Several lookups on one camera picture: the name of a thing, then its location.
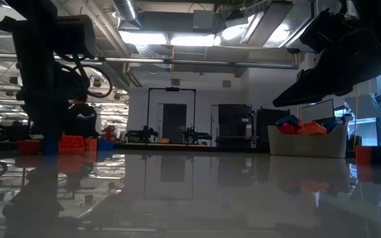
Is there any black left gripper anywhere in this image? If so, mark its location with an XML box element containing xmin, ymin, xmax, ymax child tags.
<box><xmin>15</xmin><ymin>59</ymin><xmax>91</xmax><ymax>140</ymax></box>

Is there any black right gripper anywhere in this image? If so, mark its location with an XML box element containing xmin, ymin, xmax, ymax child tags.
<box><xmin>272</xmin><ymin>28</ymin><xmax>381</xmax><ymax>108</ymax></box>

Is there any small red block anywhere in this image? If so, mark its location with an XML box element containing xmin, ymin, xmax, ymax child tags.
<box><xmin>17</xmin><ymin>140</ymin><xmax>42</xmax><ymax>155</ymax></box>

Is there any large red block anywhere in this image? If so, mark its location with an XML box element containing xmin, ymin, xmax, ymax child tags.
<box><xmin>278</xmin><ymin>122</ymin><xmax>304</xmax><ymax>135</ymax></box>

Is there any small orange block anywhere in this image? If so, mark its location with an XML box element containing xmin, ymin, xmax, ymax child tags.
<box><xmin>84</xmin><ymin>138</ymin><xmax>99</xmax><ymax>153</ymax></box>
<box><xmin>355</xmin><ymin>145</ymin><xmax>372</xmax><ymax>166</ymax></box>

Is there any medium blue block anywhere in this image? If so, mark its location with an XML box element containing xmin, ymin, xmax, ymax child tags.
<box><xmin>97</xmin><ymin>138</ymin><xmax>114</xmax><ymax>153</ymax></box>

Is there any grey monitor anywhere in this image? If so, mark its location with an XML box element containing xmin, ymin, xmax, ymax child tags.
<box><xmin>300</xmin><ymin>98</ymin><xmax>336</xmax><ymax>124</ymax></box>

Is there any medium orange block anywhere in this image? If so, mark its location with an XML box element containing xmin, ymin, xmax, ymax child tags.
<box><xmin>59</xmin><ymin>135</ymin><xmax>86</xmax><ymax>155</ymax></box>

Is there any dark rounded chair back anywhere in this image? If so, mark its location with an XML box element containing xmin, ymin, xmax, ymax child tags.
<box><xmin>65</xmin><ymin>94</ymin><xmax>101</xmax><ymax>138</ymax></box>

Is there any dark cabinet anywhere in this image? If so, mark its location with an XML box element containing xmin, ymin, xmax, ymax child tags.
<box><xmin>255</xmin><ymin>107</ymin><xmax>291</xmax><ymax>148</ymax></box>

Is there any clear plastic bin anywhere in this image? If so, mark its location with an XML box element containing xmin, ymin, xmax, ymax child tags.
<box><xmin>267</xmin><ymin>124</ymin><xmax>349</xmax><ymax>159</ymax></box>

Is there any black cabinet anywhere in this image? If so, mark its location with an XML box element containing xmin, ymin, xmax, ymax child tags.
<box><xmin>217</xmin><ymin>104</ymin><xmax>254</xmax><ymax>148</ymax></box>

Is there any long ceiling pipe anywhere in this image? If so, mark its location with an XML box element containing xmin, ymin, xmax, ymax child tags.
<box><xmin>0</xmin><ymin>52</ymin><xmax>299</xmax><ymax>69</ymax></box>

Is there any ceiling light panel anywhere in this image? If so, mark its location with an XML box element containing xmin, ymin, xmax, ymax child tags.
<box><xmin>119</xmin><ymin>30</ymin><xmax>168</xmax><ymax>46</ymax></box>
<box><xmin>169</xmin><ymin>34</ymin><xmax>216</xmax><ymax>48</ymax></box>

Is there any grey ceiling unit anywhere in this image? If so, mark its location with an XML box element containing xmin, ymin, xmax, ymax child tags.
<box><xmin>192</xmin><ymin>9</ymin><xmax>216</xmax><ymax>30</ymax></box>

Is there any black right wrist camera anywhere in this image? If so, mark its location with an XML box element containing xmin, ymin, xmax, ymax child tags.
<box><xmin>298</xmin><ymin>9</ymin><xmax>343</xmax><ymax>50</ymax></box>

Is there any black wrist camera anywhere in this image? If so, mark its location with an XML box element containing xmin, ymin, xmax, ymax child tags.
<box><xmin>53</xmin><ymin>15</ymin><xmax>98</xmax><ymax>60</ymax></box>
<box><xmin>298</xmin><ymin>9</ymin><xmax>343</xmax><ymax>50</ymax></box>

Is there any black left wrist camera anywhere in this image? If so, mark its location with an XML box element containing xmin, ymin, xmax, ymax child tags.
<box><xmin>53</xmin><ymin>15</ymin><xmax>98</xmax><ymax>60</ymax></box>

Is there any black frame rig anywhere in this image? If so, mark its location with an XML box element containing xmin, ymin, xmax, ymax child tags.
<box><xmin>146</xmin><ymin>87</ymin><xmax>197</xmax><ymax>145</ymax></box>

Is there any silver spiral duct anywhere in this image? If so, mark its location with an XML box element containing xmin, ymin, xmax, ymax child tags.
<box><xmin>110</xmin><ymin>0</ymin><xmax>142</xmax><ymax>32</ymax></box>

